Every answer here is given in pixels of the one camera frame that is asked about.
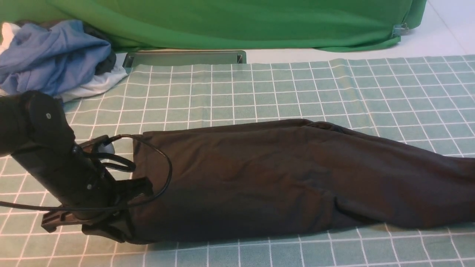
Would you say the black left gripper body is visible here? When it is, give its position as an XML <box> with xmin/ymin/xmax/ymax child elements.
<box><xmin>41</xmin><ymin>178</ymin><xmax>153</xmax><ymax>243</ymax></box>

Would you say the dark gray long-sleeve shirt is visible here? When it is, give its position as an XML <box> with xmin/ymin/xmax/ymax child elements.
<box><xmin>129</xmin><ymin>119</ymin><xmax>475</xmax><ymax>244</ymax></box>

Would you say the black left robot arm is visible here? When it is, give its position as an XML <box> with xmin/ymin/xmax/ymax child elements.
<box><xmin>0</xmin><ymin>91</ymin><xmax>153</xmax><ymax>244</ymax></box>

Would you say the white crumpled garment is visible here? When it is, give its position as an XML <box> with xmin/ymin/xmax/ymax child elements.
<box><xmin>0</xmin><ymin>22</ymin><xmax>128</xmax><ymax>102</ymax></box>

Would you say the blue crumpled garment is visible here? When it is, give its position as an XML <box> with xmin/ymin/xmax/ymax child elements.
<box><xmin>1</xmin><ymin>20</ymin><xmax>112</xmax><ymax>96</ymax></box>

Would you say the green backdrop cloth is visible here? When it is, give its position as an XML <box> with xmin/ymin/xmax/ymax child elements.
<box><xmin>0</xmin><ymin>0</ymin><xmax>426</xmax><ymax>53</ymax></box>

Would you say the green checkered tablecloth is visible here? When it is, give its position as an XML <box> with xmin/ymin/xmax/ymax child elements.
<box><xmin>0</xmin><ymin>55</ymin><xmax>475</xmax><ymax>267</ymax></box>

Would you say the clear binder clip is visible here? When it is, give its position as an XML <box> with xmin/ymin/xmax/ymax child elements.
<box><xmin>391</xmin><ymin>23</ymin><xmax>410</xmax><ymax>38</ymax></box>

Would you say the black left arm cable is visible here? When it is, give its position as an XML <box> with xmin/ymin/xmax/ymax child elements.
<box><xmin>0</xmin><ymin>134</ymin><xmax>173</xmax><ymax>212</ymax></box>

